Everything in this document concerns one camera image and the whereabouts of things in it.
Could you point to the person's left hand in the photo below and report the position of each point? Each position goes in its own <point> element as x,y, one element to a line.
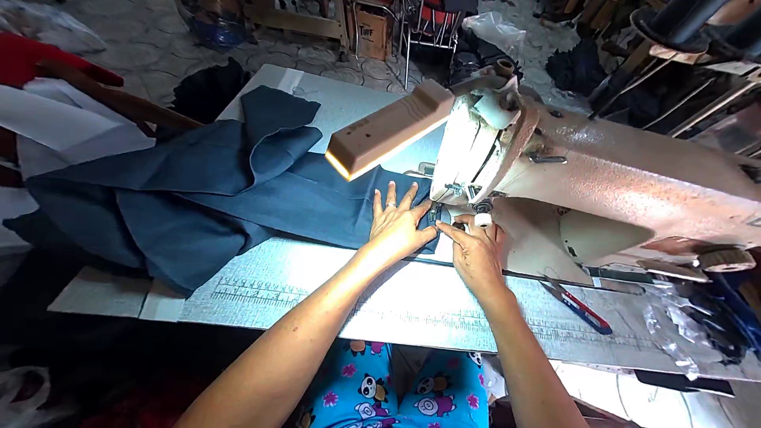
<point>397,226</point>

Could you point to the person's right hand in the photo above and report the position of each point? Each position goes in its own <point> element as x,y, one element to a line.
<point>477,252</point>

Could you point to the person's left middle finger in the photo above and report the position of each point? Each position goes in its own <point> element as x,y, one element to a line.
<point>409,196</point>

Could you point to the person's right fingers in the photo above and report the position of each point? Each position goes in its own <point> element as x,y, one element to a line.
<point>491,233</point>

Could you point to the person's left index finger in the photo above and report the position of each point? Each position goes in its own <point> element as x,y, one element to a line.
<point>421,209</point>

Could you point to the person's left little finger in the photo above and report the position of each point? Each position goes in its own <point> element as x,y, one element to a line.
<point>377,203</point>

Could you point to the person's left thumb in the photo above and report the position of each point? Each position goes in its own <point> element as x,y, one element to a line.
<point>427,233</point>

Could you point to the person's right index finger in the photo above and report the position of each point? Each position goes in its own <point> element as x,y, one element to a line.
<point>452,232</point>

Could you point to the person's left ring finger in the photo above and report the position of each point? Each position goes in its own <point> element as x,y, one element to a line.
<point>391,195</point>

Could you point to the dark blue fabric garment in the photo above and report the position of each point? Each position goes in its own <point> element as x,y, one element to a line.
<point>226,190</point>

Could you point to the person's right forearm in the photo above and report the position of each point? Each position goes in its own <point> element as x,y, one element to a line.
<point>529,356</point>

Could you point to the person's left forearm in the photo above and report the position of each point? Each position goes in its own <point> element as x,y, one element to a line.
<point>297,333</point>

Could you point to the beige lamp with lit strip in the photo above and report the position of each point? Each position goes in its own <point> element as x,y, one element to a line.
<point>392,128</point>

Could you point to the sewing table with ruler markings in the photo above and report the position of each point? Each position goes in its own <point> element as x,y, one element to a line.
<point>404,297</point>

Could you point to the red and blue thread snips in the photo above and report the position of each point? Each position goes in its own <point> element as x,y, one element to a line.
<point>579,307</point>

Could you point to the beige sewing machine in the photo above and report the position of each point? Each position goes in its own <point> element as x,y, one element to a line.
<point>618,154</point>

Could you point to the brown cardboard box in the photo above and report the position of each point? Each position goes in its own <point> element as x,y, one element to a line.
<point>373,35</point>

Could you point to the person's legs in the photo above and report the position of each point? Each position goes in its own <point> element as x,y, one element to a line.
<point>404,398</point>

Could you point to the metal-legged red chair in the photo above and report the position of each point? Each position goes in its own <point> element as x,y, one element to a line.
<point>437,29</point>

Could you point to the crumpled dark cloth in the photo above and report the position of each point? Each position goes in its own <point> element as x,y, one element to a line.
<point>575,68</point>

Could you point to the whitish translucent plastic bag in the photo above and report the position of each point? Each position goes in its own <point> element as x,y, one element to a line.
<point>498,29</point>

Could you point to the brown wooden bench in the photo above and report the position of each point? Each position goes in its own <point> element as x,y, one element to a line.
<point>303,27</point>

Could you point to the black cloth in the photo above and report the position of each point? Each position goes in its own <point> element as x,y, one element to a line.
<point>208,89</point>

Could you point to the pile of clear plastic packets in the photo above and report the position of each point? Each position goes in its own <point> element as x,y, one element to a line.
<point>689,327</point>

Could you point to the blue plastic sack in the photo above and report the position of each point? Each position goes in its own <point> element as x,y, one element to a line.
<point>219,29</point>

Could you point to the thread stand with dark cones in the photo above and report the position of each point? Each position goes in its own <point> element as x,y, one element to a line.
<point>683,44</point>

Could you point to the white fabric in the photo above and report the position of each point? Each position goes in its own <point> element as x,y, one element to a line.
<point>59,131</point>

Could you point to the red cloth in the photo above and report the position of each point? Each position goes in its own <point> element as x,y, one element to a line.
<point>41,62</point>

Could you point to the clear plastic bag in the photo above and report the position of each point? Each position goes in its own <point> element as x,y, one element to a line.
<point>47,24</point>

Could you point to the white plastic bag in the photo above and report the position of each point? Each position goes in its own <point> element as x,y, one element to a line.
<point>18,392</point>

